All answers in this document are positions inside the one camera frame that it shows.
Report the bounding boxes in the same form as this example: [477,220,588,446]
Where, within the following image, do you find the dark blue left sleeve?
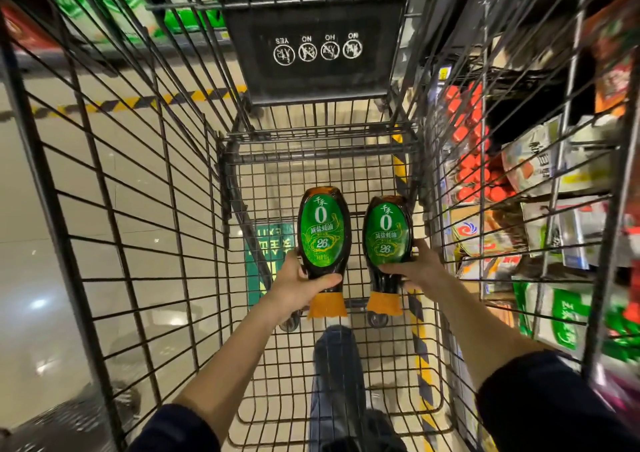
[127,404,221,452]

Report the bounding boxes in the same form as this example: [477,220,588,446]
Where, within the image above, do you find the person's left forearm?
[172,296,301,443]

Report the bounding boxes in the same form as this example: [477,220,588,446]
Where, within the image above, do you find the yellow black floor tape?
[0,84,249,122]

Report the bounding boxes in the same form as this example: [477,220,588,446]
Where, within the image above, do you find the person's right hand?
[378,239,446,297]

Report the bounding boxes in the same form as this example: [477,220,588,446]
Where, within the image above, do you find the black wire shopping cart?
[0,0,640,452]

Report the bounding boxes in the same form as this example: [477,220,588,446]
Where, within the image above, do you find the blue jeans legs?
[309,325,409,452]

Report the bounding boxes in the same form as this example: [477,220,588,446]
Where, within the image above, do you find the person's left hand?
[269,251,343,317]

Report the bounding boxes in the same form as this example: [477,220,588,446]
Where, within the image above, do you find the dark blue right sleeve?
[475,350,640,452]

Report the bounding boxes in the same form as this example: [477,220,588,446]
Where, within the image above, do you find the group of assorted food packets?
[439,0,640,417]

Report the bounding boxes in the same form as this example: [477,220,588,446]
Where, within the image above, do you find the dark blue sleeve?
[475,350,640,452]
[127,404,221,452]

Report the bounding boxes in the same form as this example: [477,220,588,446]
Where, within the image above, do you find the black plastic shopping basket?
[0,381,143,452]

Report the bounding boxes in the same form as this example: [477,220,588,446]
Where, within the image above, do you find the person's right forearm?
[419,271,546,393]

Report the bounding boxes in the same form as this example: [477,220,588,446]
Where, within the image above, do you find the green floor arrow sticker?
[245,222,296,307]

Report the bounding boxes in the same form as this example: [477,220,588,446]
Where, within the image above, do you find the black snack shelving unit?
[0,0,416,72]

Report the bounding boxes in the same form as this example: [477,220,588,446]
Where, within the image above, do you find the group of small red packets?
[445,82,516,203]

